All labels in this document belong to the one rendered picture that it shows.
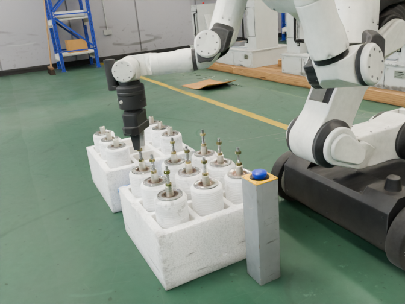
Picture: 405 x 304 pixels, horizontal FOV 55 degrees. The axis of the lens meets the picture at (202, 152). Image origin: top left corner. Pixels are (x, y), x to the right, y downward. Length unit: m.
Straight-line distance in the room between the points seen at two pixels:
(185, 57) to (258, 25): 3.30
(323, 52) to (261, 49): 3.75
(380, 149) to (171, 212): 0.69
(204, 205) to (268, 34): 3.54
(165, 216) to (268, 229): 0.29
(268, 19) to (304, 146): 3.45
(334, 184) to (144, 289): 0.66
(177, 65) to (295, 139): 0.42
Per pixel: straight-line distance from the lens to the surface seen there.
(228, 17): 1.20
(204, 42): 1.17
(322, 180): 1.35
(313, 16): 0.74
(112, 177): 1.59
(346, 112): 1.21
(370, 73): 0.79
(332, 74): 0.78
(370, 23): 0.85
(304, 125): 1.19
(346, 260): 1.29
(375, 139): 1.34
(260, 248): 1.10
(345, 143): 1.17
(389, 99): 3.05
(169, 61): 1.20
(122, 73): 1.20
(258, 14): 4.47
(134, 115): 1.24
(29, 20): 7.31
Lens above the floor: 0.74
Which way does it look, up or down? 20 degrees down
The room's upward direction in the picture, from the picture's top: 5 degrees counter-clockwise
